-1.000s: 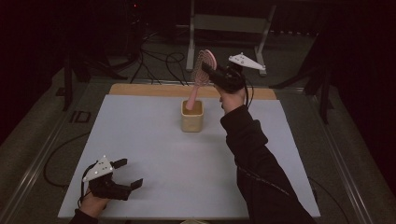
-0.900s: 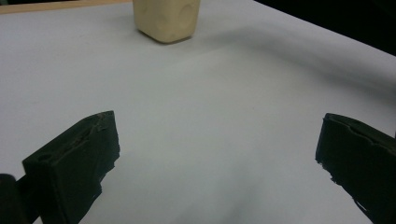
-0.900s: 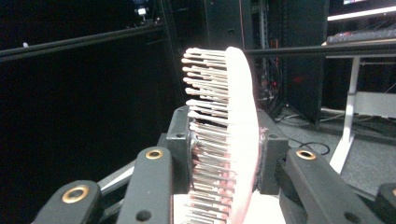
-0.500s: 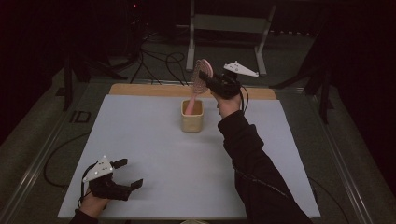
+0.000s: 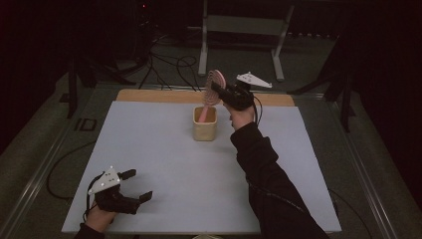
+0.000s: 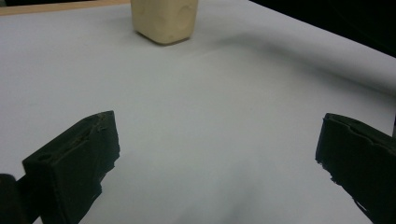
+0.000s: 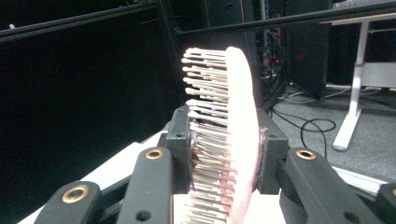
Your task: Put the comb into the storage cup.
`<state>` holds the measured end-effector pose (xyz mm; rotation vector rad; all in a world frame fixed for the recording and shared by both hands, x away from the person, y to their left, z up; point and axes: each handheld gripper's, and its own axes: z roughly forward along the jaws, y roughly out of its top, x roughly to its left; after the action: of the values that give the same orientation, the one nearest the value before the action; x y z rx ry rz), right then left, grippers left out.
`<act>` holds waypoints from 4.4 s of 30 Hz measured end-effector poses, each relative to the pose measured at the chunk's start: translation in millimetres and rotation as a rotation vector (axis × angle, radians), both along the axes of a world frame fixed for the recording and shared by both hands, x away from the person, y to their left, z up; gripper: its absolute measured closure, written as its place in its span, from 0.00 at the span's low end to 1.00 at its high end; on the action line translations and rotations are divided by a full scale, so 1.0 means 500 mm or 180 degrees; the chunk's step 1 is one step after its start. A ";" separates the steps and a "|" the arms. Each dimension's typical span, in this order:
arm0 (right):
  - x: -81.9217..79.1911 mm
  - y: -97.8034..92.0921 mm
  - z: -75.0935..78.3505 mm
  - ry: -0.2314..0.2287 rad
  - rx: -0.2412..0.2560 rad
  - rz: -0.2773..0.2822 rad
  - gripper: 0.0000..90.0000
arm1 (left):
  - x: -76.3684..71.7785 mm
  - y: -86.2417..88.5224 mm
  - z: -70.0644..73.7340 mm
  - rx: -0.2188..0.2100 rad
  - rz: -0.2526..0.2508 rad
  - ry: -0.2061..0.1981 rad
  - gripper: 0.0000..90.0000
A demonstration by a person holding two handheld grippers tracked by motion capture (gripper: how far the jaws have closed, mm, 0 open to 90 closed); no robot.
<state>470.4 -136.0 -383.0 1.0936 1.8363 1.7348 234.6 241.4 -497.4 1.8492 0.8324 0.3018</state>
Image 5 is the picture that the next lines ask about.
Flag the pink hairbrush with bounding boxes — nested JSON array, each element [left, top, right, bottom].
[[198, 69, 228, 122]]

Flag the grey metal stand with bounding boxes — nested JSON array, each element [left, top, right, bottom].
[[197, 0, 296, 83]]

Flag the black floor socket frame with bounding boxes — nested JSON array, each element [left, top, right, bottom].
[[74, 117, 99, 132]]

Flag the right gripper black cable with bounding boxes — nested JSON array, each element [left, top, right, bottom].
[[252, 95, 264, 126]]

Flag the tangled black floor cables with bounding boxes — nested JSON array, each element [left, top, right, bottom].
[[138, 33, 202, 93]]

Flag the black floor cable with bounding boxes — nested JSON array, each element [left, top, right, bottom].
[[46, 140, 98, 201], [327, 188, 373, 239]]

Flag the metal floor rail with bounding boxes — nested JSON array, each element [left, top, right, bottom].
[[292, 93, 404, 239], [0, 84, 107, 239]]

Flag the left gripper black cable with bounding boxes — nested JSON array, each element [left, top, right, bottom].
[[85, 172, 105, 223]]

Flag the black stand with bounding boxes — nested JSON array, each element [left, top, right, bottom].
[[288, 33, 356, 133], [59, 49, 137, 120]]

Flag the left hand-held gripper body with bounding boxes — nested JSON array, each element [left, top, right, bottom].
[[87, 165, 142, 216]]

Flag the person's right hand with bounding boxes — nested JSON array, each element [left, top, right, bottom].
[[223, 103, 257, 131]]

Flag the cream square container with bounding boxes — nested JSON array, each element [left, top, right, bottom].
[[192, 106, 219, 142]]

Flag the dark equipment with red light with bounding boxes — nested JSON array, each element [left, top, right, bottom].
[[130, 0, 157, 63]]

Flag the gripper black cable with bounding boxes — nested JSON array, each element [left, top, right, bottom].
[[252, 95, 264, 126], [85, 172, 105, 223]]

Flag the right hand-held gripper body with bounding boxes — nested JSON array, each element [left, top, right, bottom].
[[223, 72, 274, 113]]

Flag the white table sheet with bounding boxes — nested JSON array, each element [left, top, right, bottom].
[[61, 100, 342, 235]]

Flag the person's left hand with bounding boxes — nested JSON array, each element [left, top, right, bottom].
[[85, 202, 118, 233]]

